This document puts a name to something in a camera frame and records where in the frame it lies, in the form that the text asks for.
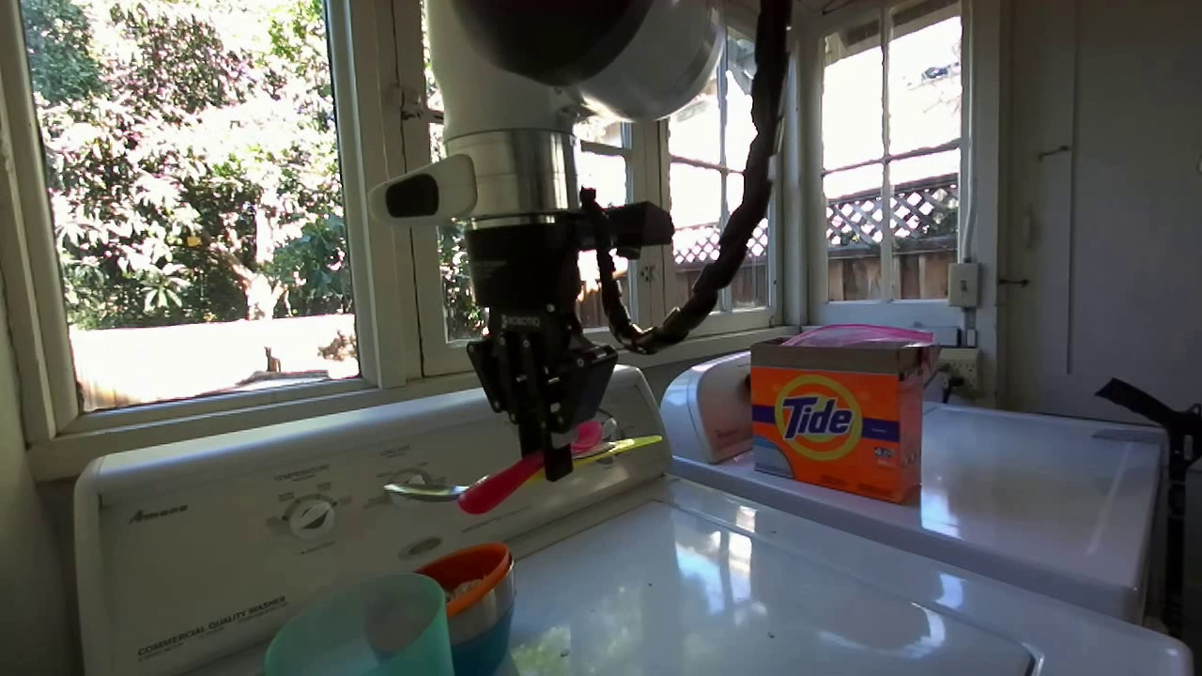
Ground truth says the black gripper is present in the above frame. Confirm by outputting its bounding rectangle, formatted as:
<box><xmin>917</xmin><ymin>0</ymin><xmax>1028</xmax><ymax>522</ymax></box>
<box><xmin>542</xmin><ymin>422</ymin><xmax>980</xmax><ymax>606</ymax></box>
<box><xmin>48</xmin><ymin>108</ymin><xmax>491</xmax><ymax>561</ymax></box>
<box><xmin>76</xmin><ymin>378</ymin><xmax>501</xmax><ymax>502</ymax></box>
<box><xmin>465</xmin><ymin>223</ymin><xmax>620</xmax><ymax>490</ymax></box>

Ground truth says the orange and blue cup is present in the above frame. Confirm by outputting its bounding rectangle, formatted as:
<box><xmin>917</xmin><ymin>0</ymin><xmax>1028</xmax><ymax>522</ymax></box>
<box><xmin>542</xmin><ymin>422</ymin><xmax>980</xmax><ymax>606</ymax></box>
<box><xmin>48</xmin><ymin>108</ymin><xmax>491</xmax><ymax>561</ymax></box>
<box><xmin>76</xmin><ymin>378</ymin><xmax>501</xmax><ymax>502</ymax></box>
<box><xmin>418</xmin><ymin>537</ymin><xmax>518</xmax><ymax>676</ymax></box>

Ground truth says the black camera stand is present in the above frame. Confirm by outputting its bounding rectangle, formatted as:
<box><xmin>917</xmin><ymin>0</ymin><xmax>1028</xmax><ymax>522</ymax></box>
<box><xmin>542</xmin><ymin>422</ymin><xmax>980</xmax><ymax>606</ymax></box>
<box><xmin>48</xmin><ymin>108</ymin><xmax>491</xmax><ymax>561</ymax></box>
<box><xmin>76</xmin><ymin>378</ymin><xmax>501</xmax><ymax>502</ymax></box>
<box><xmin>1092</xmin><ymin>376</ymin><xmax>1202</xmax><ymax>634</ymax></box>

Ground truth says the white top-load washing machine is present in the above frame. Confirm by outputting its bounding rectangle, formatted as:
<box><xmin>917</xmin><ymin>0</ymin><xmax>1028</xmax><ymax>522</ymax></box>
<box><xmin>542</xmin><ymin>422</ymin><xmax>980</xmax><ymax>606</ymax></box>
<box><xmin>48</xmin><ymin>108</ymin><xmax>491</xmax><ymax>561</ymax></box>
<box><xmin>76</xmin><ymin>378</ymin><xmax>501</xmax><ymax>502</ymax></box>
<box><xmin>73</xmin><ymin>361</ymin><xmax>1194</xmax><ymax>676</ymax></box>

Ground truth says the white washer lid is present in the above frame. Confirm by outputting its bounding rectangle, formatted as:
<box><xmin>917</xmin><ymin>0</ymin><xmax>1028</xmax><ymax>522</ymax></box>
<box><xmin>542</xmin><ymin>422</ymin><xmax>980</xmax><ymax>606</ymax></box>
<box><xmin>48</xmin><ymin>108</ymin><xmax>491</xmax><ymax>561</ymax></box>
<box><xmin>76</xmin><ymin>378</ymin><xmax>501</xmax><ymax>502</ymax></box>
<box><xmin>501</xmin><ymin>493</ymin><xmax>1043</xmax><ymax>676</ymax></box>

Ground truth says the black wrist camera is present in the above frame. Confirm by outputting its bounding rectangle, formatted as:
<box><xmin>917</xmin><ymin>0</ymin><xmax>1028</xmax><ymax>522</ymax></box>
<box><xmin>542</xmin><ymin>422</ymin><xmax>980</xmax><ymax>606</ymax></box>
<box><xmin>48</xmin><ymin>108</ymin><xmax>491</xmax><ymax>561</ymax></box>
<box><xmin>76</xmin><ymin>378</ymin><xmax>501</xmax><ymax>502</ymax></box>
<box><xmin>575</xmin><ymin>194</ymin><xmax>680</xmax><ymax>254</ymax></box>

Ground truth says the wall power outlet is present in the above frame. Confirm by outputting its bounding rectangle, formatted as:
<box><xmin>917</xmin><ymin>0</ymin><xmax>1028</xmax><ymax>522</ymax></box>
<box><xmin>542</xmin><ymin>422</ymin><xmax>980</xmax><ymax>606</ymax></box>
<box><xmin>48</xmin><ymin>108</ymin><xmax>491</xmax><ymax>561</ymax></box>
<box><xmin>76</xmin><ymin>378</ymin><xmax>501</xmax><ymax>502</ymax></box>
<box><xmin>937</xmin><ymin>346</ymin><xmax>983</xmax><ymax>393</ymax></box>

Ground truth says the small washer knob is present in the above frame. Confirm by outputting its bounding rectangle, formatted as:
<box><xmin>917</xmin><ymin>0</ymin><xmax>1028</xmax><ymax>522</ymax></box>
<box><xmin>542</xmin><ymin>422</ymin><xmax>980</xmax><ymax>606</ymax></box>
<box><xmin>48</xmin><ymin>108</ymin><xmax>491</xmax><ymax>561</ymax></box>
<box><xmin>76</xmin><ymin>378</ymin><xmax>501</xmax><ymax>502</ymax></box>
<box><xmin>278</xmin><ymin>493</ymin><xmax>341</xmax><ymax>546</ymax></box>

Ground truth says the wall switch box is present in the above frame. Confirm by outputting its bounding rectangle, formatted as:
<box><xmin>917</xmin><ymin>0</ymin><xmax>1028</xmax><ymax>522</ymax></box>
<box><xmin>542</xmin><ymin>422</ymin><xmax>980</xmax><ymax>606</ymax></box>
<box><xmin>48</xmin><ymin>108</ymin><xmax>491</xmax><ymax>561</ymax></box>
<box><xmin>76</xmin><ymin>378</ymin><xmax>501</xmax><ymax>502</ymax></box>
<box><xmin>945</xmin><ymin>254</ymin><xmax>987</xmax><ymax>317</ymax></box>

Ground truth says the white dryer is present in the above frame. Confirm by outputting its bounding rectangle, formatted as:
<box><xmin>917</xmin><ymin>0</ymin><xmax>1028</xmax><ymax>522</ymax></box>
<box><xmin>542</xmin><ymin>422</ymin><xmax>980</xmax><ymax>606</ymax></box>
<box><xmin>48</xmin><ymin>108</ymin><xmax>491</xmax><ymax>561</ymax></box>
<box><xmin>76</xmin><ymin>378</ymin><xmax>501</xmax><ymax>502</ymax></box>
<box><xmin>657</xmin><ymin>350</ymin><xmax>1177</xmax><ymax>627</ymax></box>

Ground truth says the orange Tide detergent box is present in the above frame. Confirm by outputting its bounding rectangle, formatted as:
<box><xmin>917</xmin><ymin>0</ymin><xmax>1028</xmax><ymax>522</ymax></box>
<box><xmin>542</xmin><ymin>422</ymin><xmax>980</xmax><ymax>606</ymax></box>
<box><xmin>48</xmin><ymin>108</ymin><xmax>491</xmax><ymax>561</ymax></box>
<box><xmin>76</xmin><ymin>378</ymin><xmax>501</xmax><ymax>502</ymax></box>
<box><xmin>749</xmin><ymin>326</ymin><xmax>939</xmax><ymax>510</ymax></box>

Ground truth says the teal plastic cup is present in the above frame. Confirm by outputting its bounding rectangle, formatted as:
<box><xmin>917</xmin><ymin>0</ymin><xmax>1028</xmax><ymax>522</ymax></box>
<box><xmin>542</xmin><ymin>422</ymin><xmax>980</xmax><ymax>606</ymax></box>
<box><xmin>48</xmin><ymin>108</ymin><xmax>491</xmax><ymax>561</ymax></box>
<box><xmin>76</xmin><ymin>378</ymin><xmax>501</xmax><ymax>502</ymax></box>
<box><xmin>258</xmin><ymin>570</ymin><xmax>457</xmax><ymax>676</ymax></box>

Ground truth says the pink plastic bag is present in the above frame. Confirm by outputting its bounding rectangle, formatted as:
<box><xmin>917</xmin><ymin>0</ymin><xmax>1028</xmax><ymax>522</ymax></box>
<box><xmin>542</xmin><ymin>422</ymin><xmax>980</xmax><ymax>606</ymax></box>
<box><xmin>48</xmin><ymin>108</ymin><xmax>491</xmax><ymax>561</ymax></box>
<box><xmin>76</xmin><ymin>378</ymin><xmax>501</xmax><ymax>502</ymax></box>
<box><xmin>780</xmin><ymin>321</ymin><xmax>939</xmax><ymax>358</ymax></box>

